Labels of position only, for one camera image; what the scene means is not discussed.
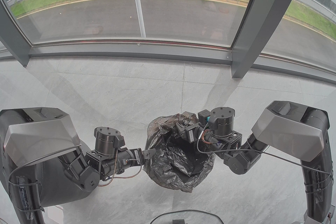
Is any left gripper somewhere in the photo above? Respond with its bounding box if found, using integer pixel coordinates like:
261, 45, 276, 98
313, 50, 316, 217
120, 148, 157, 172

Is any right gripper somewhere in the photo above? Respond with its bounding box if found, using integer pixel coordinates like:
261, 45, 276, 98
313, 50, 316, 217
176, 122, 214, 146

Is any black plastic bag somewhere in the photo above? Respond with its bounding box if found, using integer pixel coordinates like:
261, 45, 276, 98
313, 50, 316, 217
143, 111, 216, 193

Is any window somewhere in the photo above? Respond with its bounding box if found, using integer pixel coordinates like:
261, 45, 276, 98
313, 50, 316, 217
0, 0, 336, 80

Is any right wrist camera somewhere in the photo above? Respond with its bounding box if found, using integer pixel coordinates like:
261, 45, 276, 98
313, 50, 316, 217
197, 110, 211, 124

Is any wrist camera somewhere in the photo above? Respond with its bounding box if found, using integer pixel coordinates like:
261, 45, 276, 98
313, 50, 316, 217
197, 110, 211, 124
113, 134, 125, 150

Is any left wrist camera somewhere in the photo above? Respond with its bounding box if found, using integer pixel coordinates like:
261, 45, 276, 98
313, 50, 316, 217
113, 134, 125, 150

